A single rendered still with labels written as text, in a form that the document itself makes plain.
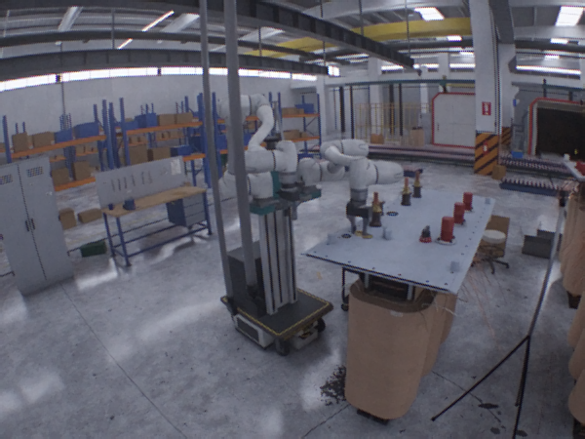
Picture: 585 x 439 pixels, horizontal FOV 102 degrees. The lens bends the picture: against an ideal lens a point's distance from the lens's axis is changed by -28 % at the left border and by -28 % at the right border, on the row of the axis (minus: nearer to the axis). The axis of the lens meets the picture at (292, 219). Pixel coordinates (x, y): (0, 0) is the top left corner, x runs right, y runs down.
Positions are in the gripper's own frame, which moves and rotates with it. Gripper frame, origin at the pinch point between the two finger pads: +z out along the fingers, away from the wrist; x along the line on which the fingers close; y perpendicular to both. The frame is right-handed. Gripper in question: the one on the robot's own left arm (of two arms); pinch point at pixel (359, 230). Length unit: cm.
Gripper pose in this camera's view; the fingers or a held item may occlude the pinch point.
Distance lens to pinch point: 170.7
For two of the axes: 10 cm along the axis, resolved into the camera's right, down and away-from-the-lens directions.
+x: -7.8, -1.5, 6.1
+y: 6.3, -2.7, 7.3
